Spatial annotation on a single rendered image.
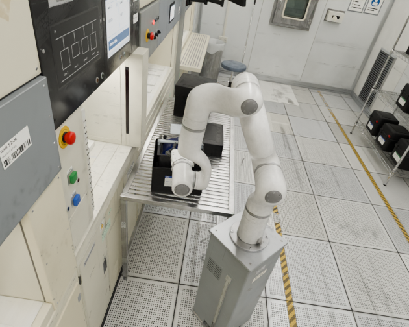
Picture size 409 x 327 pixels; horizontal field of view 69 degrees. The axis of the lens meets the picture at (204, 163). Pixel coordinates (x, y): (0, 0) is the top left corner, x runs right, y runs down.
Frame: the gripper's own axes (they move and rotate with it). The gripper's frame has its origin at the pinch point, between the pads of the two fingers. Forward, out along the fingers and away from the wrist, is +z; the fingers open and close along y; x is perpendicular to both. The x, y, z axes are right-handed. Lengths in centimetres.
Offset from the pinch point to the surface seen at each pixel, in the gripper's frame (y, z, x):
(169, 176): -5.1, -1.8, -17.7
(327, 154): 191, 174, -107
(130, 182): -25.5, 5.5, -29.4
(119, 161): -31.6, 9.2, -18.5
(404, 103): 253, 172, -32
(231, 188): 31.1, 6.4, -30.1
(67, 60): -35, -39, 50
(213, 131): 23, 52, -20
